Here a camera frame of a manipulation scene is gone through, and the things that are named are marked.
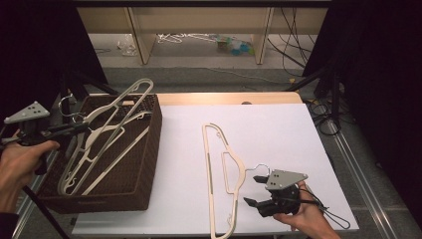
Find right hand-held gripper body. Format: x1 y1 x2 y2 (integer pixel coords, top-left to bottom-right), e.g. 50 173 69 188
257 168 309 218

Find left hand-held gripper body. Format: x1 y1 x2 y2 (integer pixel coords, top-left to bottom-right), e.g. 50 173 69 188
1 101 54 147

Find brown wicker basket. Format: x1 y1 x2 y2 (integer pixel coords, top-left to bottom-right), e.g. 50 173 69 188
36 94 163 214

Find person's right hand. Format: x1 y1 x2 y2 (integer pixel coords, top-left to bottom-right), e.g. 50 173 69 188
272 180 341 239

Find person's left hand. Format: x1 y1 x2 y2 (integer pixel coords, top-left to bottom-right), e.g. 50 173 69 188
0 130 61 213

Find black metal stand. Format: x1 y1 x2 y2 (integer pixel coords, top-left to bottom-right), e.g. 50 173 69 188
59 68 120 116
284 61 343 130

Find black curtain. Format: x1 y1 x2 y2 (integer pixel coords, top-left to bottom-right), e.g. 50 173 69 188
303 0 422 217
0 0 108 133

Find clear plastic bag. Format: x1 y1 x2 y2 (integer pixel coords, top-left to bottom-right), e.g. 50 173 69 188
115 33 138 57

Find white hangers on floor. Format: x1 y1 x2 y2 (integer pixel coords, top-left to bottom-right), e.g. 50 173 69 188
156 33 217 45

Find coloured plastic items pile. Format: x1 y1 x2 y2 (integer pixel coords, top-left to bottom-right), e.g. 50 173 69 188
215 35 255 57

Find light wooden shelf unit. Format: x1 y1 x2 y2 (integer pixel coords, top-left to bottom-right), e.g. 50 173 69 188
75 6 329 66

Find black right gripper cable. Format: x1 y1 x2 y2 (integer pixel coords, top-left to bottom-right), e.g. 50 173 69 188
298 188 351 231

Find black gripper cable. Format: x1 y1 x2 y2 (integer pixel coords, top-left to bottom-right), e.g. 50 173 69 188
22 185 71 239
298 188 351 231

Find coiled black floor cables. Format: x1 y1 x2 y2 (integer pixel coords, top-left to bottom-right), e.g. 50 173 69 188
307 98 343 137

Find aluminium rail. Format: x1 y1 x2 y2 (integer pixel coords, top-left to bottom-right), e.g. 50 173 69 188
326 119 397 239
11 148 61 239

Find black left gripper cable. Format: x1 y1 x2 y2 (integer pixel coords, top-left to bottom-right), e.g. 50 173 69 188
22 185 71 239

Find thin grey floor cable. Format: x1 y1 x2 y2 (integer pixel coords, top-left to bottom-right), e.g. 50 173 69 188
205 66 290 86

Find hanging black cables bundle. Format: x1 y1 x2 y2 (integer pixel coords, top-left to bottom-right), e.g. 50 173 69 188
267 6 319 78

